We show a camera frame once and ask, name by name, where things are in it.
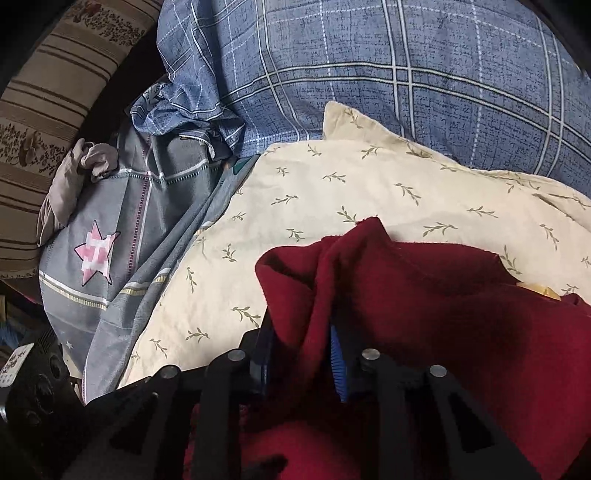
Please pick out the grey star-print bedsheet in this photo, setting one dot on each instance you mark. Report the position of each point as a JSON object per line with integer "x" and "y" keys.
{"x": 138, "y": 221}

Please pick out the cream leaf-print pillow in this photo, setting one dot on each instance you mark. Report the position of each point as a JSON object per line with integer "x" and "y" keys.
{"x": 323, "y": 207}

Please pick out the beige striped floral cushion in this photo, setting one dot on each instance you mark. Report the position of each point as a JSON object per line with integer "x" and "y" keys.
{"x": 51, "y": 106}

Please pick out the dark red knit sweater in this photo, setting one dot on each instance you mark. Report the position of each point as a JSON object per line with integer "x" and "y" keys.
{"x": 438, "y": 314}

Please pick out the taupe cloth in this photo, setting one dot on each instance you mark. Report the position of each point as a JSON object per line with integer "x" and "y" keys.
{"x": 64, "y": 184}

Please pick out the blue plaid quilt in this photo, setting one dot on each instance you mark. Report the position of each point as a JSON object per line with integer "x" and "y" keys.
{"x": 369, "y": 69}

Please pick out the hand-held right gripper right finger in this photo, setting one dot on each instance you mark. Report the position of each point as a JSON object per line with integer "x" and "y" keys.
{"x": 339, "y": 367}

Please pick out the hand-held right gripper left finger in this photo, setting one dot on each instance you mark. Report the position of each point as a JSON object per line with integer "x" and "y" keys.
{"x": 264, "y": 369}

